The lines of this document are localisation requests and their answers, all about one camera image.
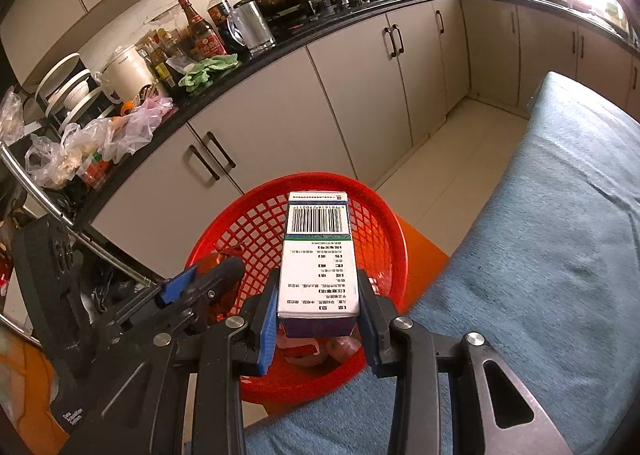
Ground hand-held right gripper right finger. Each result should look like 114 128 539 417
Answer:
356 271 573 455

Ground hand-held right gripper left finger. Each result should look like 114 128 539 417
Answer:
60 279 281 455

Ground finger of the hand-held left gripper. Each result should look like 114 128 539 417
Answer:
106 265 201 336
167 256 247 336

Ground red plastic mesh basket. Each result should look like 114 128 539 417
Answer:
185 172 408 407

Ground small white plastic bag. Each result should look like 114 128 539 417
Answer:
277 330 362 367

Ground white barcode carton box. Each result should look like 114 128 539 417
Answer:
276 190 362 338

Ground orange plastic stool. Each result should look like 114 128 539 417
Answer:
397 215 451 318

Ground clear plastic bags of food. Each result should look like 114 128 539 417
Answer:
25 118 116 189

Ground grey kitchen base cabinets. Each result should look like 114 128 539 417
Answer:
90 0 640 286

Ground crumpled clear plastic bag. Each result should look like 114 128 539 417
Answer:
0 88 26 146

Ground blue table blanket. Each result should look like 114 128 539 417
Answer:
245 70 640 455

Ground green cloth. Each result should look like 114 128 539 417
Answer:
177 54 241 94

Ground dish rack with white plates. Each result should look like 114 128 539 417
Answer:
32 52 119 136

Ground white rice cooker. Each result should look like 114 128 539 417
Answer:
95 44 161 104

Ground group of small condiment bottles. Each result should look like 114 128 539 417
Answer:
135 28 187 86

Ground brown red-label sauce bottle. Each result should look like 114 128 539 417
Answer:
177 0 227 61

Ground dark yellow-cap sauce bottle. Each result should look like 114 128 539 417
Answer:
200 0 246 56

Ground black kitchen countertop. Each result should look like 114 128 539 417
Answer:
65 0 640 216

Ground gas stove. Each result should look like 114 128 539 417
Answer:
265 0 416 34

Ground steel handle bar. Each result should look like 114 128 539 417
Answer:
0 142 166 286

